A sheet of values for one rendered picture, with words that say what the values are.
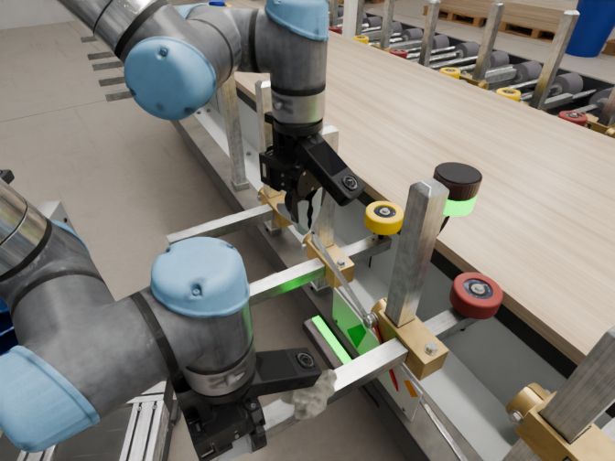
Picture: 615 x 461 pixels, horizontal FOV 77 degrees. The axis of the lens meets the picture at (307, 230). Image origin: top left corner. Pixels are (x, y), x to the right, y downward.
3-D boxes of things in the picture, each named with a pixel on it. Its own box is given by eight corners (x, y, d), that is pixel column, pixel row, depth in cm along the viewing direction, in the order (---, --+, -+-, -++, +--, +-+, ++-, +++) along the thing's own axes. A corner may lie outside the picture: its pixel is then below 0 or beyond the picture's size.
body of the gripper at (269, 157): (291, 167, 68) (289, 100, 60) (329, 186, 63) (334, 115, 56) (259, 186, 63) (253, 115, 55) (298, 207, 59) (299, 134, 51)
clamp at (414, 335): (418, 381, 61) (425, 364, 58) (368, 321, 70) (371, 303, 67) (445, 366, 63) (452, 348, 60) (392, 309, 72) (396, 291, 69)
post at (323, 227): (317, 313, 95) (321, 130, 64) (310, 304, 97) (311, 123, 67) (329, 307, 96) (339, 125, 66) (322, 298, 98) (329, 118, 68)
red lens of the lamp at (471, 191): (454, 205, 48) (458, 190, 47) (421, 183, 52) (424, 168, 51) (488, 192, 50) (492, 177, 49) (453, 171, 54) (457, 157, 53)
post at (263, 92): (273, 251, 111) (260, 83, 81) (268, 245, 114) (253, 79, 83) (284, 248, 113) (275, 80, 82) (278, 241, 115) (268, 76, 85)
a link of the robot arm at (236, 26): (146, 14, 42) (243, 19, 41) (186, -3, 51) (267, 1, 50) (162, 87, 47) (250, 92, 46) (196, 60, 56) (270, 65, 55)
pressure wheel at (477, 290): (462, 354, 67) (480, 312, 60) (430, 321, 73) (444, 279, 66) (493, 335, 71) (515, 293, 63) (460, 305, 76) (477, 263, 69)
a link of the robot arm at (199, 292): (122, 257, 31) (216, 218, 35) (154, 338, 38) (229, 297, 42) (162, 317, 26) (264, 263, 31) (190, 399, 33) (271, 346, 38)
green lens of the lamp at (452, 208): (449, 221, 50) (454, 207, 48) (417, 198, 54) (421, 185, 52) (482, 208, 52) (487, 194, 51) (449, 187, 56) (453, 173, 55)
